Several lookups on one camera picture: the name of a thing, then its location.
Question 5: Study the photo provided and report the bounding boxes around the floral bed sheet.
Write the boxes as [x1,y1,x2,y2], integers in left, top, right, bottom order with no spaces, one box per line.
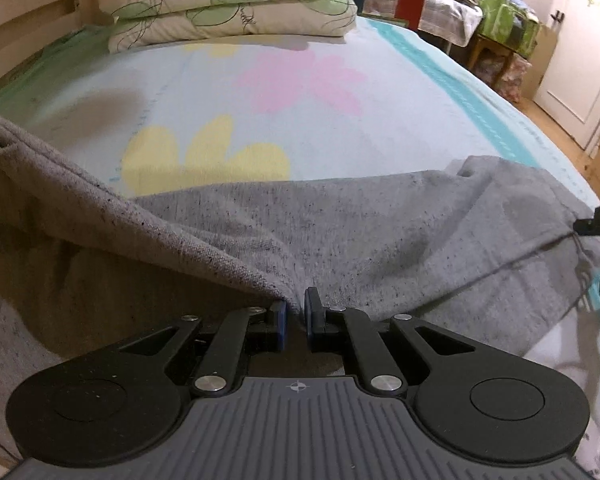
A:
[0,14,600,480]

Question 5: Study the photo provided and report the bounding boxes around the grey pants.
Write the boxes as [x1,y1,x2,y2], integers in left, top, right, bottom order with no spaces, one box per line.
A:
[0,112,600,466]

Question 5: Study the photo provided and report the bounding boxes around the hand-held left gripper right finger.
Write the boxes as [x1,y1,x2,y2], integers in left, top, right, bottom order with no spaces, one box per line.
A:
[304,287,476,396]

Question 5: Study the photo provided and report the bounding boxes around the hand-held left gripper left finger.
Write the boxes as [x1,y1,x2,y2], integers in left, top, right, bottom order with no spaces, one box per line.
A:
[115,301,288,396]

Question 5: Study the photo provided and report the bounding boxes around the flat cardboard sheet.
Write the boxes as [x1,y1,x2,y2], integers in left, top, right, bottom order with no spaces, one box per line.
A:
[520,24,559,107]

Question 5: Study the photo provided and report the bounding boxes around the floral storage box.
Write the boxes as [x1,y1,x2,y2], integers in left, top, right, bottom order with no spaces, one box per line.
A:
[494,52,534,102]

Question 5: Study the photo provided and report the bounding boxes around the wooden stool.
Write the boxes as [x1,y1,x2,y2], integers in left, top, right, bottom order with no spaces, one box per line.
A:
[466,32,514,79]

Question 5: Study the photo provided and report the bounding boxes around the white door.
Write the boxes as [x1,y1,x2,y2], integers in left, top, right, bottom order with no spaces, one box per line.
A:
[532,0,600,147]

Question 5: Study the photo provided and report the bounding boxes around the green floral bag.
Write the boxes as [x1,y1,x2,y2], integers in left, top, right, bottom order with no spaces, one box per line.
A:
[474,0,542,61]

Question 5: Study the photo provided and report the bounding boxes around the plaid bedding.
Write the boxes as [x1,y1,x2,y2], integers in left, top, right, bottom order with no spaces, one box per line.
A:
[422,0,487,50]

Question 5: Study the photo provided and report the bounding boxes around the cream slatted bed rail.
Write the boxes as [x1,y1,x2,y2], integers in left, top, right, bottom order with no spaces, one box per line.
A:
[0,0,121,98]

